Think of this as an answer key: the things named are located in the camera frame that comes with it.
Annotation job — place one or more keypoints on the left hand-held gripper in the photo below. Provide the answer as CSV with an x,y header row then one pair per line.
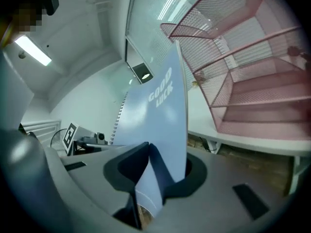
x,y
73,137

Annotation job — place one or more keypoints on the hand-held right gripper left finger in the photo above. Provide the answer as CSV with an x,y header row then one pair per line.
x,y
97,173

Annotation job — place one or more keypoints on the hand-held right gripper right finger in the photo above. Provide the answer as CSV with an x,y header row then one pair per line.
x,y
218,198

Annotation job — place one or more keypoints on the purple spiral notebook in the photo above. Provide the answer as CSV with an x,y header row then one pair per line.
x,y
155,130

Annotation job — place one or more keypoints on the pink wire mesh rack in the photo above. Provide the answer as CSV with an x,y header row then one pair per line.
x,y
255,93

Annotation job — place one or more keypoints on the white desk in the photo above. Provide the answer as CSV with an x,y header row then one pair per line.
x,y
201,122

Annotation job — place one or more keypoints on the round pendant lamp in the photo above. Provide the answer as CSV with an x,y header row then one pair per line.
x,y
145,76

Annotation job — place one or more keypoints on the small potted plant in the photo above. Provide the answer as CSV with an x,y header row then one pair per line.
x,y
296,52
198,81

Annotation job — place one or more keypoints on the rectangular ceiling light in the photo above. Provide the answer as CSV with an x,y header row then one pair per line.
x,y
34,50

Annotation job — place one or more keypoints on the person's head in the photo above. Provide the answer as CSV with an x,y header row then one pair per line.
x,y
26,18

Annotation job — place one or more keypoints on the black pedestal fan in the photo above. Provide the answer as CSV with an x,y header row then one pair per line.
x,y
58,137

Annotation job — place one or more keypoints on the black head-worn camera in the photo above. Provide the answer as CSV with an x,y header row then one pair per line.
x,y
51,0

